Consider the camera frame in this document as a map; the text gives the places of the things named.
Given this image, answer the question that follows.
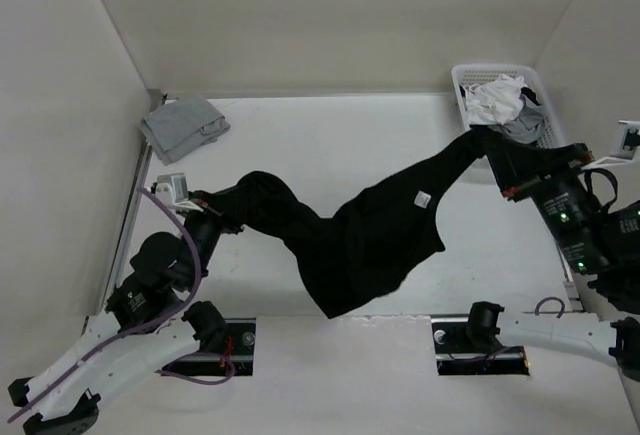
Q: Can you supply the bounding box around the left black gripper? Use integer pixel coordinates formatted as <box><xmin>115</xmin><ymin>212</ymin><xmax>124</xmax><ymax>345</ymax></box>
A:
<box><xmin>179</xmin><ymin>184</ymin><xmax>254</xmax><ymax>290</ymax></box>

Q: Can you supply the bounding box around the black tank top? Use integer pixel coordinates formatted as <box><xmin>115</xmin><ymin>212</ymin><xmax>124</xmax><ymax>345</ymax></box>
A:
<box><xmin>203</xmin><ymin>132</ymin><xmax>484</xmax><ymax>319</ymax></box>

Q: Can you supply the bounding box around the white plastic laundry basket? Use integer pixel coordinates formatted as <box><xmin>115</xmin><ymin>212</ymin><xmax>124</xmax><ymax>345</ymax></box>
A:
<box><xmin>451</xmin><ymin>62</ymin><xmax>570</xmax><ymax>186</ymax></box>

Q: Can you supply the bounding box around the folded grey tank top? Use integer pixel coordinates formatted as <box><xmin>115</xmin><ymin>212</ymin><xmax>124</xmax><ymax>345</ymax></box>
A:
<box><xmin>140</xmin><ymin>95</ymin><xmax>231</xmax><ymax>166</ymax></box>

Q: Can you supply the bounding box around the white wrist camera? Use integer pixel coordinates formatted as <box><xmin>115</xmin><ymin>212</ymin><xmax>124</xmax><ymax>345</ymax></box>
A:
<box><xmin>151</xmin><ymin>173</ymin><xmax>203</xmax><ymax>214</ymax></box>
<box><xmin>583</xmin><ymin>120</ymin><xmax>639</xmax><ymax>170</ymax></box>

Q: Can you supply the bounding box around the grey garment in basket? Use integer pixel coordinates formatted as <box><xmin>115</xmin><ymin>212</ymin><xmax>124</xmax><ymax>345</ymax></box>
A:
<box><xmin>498</xmin><ymin>106</ymin><xmax>545</xmax><ymax>145</ymax></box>

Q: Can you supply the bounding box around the right metal table rail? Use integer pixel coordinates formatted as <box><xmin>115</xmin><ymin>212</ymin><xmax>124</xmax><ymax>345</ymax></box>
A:
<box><xmin>556</xmin><ymin>246</ymin><xmax>584</xmax><ymax>312</ymax></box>

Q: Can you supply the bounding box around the left metal table rail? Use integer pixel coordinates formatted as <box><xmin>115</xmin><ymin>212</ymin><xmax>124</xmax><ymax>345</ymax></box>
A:
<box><xmin>99</xmin><ymin>88</ymin><xmax>169</xmax><ymax>306</ymax></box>

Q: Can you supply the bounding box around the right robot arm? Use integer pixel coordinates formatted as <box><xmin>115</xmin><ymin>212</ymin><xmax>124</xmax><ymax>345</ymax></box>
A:
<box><xmin>463</xmin><ymin>127</ymin><xmax>639</xmax><ymax>380</ymax></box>

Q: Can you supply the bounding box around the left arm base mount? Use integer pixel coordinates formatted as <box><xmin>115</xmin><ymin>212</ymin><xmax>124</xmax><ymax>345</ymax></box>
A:
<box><xmin>163</xmin><ymin>318</ymin><xmax>256</xmax><ymax>378</ymax></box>

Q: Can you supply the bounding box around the black garment in basket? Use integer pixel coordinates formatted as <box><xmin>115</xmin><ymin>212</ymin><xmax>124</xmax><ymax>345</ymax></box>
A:
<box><xmin>521</xmin><ymin>87</ymin><xmax>541</xmax><ymax>106</ymax></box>

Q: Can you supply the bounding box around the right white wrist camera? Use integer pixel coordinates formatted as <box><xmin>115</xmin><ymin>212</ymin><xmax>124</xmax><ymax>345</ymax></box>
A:
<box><xmin>583</xmin><ymin>120</ymin><xmax>639</xmax><ymax>170</ymax></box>

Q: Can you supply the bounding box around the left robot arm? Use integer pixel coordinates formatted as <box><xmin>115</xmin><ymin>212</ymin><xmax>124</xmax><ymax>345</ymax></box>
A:
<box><xmin>8</xmin><ymin>189</ymin><xmax>242</xmax><ymax>434</ymax></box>

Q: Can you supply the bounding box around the metal table rail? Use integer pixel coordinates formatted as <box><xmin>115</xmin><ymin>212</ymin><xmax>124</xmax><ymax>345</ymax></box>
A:
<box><xmin>99</xmin><ymin>88</ymin><xmax>169</xmax><ymax>306</ymax></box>
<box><xmin>556</xmin><ymin>246</ymin><xmax>584</xmax><ymax>312</ymax></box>

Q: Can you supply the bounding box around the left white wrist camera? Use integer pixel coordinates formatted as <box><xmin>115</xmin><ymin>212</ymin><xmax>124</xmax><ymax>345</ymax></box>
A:
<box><xmin>151</xmin><ymin>173</ymin><xmax>203</xmax><ymax>214</ymax></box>

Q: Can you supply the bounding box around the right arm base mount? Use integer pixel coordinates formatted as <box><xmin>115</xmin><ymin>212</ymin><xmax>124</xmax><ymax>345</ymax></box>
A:
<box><xmin>431</xmin><ymin>317</ymin><xmax>530</xmax><ymax>377</ymax></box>

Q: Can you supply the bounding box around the white garment in basket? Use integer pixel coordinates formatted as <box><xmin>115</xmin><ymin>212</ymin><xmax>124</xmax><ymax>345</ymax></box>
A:
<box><xmin>463</xmin><ymin>74</ymin><xmax>528</xmax><ymax>126</ymax></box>

